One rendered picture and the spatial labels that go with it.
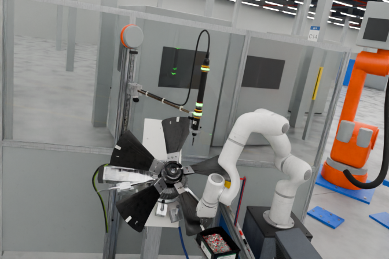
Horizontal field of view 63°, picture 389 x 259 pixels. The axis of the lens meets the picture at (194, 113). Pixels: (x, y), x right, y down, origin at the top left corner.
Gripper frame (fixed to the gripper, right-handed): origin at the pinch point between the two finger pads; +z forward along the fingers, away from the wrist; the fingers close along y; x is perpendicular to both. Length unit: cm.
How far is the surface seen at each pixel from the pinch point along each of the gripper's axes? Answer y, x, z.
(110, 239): 49, -51, 90
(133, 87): 45, -78, -34
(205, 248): -3.9, 5.9, 15.2
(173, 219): 13.5, -10.7, 13.1
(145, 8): 44, -301, -27
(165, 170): 22.2, -19.9, -16.0
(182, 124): 14, -46, -30
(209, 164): -4.9, -30.3, -14.0
